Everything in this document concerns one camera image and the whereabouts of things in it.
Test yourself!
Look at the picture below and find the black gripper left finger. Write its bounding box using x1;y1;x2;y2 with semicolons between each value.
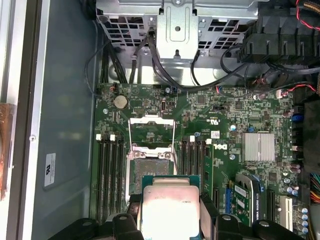
48;193;144;240

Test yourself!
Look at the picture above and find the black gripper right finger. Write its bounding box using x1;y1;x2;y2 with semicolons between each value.
199;193;302;240

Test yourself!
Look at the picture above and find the silver CPU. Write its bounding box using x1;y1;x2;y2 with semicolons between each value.
141;174;201;240

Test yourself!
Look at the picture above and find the metal locking lever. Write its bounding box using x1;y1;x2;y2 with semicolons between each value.
171;119;177;154

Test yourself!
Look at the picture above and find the metal socket cover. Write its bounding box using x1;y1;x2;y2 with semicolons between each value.
126;116;176;160

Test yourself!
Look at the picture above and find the black expansion slot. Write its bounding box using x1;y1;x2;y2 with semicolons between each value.
266;189;276;221

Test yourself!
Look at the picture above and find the black RAM slot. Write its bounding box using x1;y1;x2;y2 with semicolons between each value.
187;136;195;196
102;136;111;223
110;134;118;220
181;136;188;196
96;134;103;223
194;136;203;196
117;134;125;216

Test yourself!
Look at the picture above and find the white expansion slot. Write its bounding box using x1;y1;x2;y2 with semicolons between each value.
279;196;294;232

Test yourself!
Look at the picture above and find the CPU socket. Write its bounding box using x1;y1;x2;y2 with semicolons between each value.
126;146;180;201

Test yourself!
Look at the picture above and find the black graphics card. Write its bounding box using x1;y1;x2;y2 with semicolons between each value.
226;172;267;229

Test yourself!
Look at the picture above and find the silver chipset heat sink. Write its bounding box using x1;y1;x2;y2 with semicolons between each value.
241;132;276;163

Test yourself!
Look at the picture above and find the white label sticker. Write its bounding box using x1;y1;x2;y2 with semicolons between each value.
44;152;57;189

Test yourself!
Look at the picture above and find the green motherboard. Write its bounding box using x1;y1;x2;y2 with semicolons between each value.
89;83;307;240

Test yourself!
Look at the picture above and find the silver coin battery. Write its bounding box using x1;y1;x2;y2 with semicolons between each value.
113;94;129;111

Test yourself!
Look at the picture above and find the black PC case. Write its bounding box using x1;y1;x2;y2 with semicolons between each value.
0;0;320;240

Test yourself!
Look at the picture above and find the black plastic shroud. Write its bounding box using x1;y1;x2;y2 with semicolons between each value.
298;98;320;186

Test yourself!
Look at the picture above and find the black ribbed plastic housing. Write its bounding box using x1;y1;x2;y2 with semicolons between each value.
239;0;320;68

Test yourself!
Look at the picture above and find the metal drive cage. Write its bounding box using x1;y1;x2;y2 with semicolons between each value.
96;0;261;67

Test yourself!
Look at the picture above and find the black data wire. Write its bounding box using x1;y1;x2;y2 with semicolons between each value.
147;26;251;88

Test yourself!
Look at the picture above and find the red black twisted wire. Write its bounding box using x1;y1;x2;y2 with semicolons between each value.
295;0;320;29

